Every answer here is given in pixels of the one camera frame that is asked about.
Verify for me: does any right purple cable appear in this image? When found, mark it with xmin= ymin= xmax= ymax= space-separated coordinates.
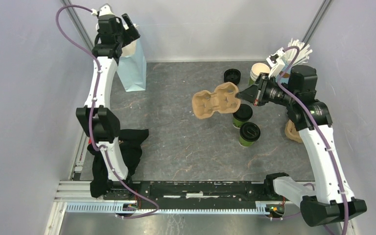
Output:
xmin=270 ymin=46 xmax=349 ymax=235

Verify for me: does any black cloth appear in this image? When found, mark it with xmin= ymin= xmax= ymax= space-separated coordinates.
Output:
xmin=87 ymin=129 xmax=149 ymax=198

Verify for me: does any black cup lid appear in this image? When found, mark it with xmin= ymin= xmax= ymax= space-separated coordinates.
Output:
xmin=239 ymin=122 xmax=261 ymax=142
xmin=233 ymin=104 xmax=253 ymax=121

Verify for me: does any light blue paper bag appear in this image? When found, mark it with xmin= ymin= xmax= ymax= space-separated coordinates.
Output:
xmin=117 ymin=39 xmax=147 ymax=92

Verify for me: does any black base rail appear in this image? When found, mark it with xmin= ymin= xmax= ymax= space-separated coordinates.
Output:
xmin=102 ymin=181 xmax=288 ymax=211

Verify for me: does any stack of paper cups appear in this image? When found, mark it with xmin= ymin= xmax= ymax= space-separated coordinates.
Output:
xmin=248 ymin=63 xmax=271 ymax=86

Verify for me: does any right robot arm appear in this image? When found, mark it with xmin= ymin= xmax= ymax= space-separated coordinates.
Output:
xmin=236 ymin=65 xmax=367 ymax=227

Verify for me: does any white cable tray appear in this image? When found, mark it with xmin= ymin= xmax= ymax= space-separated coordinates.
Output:
xmin=66 ymin=202 xmax=269 ymax=215

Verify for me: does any green paper coffee cup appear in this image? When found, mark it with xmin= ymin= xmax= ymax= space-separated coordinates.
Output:
xmin=238 ymin=136 xmax=255 ymax=147

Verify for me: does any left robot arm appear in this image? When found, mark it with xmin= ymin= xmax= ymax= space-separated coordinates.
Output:
xmin=76 ymin=10 xmax=148 ymax=182

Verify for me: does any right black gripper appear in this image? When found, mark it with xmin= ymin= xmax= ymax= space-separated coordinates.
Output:
xmin=236 ymin=71 xmax=298 ymax=107

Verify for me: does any brown pulp cup carrier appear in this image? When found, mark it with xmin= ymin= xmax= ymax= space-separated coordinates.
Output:
xmin=284 ymin=120 xmax=303 ymax=143

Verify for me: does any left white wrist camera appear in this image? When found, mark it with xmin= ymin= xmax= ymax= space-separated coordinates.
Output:
xmin=91 ymin=3 xmax=115 ymax=18

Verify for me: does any stack of black lids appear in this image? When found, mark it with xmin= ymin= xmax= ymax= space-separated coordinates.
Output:
xmin=223 ymin=69 xmax=241 ymax=85

